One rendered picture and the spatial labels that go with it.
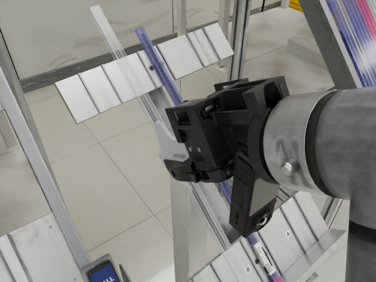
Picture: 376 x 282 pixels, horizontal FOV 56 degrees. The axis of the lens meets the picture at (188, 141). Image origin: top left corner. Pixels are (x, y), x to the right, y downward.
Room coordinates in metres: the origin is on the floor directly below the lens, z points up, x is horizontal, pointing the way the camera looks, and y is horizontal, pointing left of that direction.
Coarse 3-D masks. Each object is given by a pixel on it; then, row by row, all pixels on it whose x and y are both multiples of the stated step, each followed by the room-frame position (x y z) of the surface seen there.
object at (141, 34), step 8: (136, 32) 0.57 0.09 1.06; (144, 32) 0.57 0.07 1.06; (144, 40) 0.56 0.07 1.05; (144, 48) 0.56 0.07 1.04; (152, 48) 0.56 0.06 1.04; (152, 56) 0.54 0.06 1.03; (160, 64) 0.54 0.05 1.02; (160, 72) 0.52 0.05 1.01; (168, 80) 0.52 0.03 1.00; (168, 88) 0.51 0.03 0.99; (176, 88) 0.51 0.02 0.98; (176, 96) 0.50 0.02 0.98; (176, 104) 0.49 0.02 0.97; (224, 184) 0.40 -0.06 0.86; (224, 192) 0.39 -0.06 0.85; (248, 240) 0.34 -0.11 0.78; (256, 240) 0.34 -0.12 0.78; (272, 280) 0.29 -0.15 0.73
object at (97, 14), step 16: (96, 16) 0.44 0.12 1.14; (112, 32) 0.43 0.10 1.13; (112, 48) 0.41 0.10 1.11; (128, 64) 0.40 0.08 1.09; (128, 80) 0.39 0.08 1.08; (144, 96) 0.37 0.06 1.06; (144, 112) 0.36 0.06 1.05; (192, 192) 0.29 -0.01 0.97; (208, 208) 0.28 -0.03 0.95; (208, 224) 0.27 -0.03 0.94; (224, 240) 0.25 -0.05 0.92; (224, 256) 0.24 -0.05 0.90; (240, 272) 0.23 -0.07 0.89
